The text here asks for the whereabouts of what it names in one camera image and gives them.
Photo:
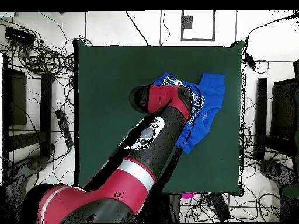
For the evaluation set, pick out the black electronics box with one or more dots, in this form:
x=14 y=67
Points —
x=19 y=36

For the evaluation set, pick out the blue printed t-shirt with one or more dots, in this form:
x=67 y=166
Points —
x=210 y=93

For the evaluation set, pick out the black power strip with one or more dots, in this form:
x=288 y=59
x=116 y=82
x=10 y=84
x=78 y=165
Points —
x=220 y=207
x=64 y=127

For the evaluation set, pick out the dark green table cloth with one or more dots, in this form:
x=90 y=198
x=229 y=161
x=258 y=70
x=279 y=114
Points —
x=105 y=81

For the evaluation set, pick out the black power adapter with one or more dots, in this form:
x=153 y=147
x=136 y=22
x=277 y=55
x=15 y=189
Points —
x=250 y=61

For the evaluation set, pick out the pink object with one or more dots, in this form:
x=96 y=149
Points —
x=188 y=195

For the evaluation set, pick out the grey square frame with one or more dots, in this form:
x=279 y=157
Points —
x=182 y=25

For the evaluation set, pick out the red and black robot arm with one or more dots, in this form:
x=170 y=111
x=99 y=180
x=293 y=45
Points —
x=130 y=182

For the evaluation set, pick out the black chair base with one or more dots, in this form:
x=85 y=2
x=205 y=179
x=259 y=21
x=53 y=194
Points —
x=273 y=170
x=32 y=164

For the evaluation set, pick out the black wooden furniture frame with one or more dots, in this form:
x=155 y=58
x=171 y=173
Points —
x=45 y=105
x=261 y=116

